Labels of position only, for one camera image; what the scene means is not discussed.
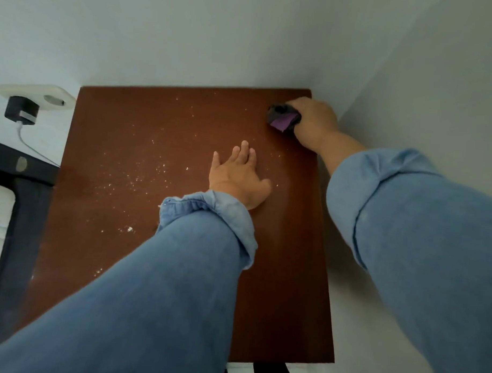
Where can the scattered white crumbs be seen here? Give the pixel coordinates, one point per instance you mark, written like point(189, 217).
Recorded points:
point(146, 168)

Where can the person's left middle finger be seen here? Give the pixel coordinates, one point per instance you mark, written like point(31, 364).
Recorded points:
point(243, 152)

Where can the black charger plug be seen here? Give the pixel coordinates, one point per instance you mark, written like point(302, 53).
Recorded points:
point(21, 109)

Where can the person's right hand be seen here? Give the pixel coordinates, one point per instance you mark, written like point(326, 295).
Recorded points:
point(314, 122)

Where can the black bed frame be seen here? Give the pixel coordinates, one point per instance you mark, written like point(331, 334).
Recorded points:
point(19, 233)

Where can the black and purple cleaning cloth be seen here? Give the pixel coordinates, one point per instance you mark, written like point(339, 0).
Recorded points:
point(283, 118)

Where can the white wall socket plate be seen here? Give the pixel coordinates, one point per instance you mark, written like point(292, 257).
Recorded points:
point(52, 95)

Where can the person's left forearm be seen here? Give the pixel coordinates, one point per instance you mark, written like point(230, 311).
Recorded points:
point(157, 294)

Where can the person's right fingers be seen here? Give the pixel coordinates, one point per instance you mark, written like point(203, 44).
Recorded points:
point(297, 104)

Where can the person's left hand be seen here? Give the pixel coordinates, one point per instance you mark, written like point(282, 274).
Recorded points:
point(236, 180)

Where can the person's left thumb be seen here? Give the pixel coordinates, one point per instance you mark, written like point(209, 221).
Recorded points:
point(263, 189)

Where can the person's right forearm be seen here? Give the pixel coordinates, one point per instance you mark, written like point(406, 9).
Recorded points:
point(421, 247)

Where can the person's left little finger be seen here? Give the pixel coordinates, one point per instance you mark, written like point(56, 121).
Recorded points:
point(216, 160)

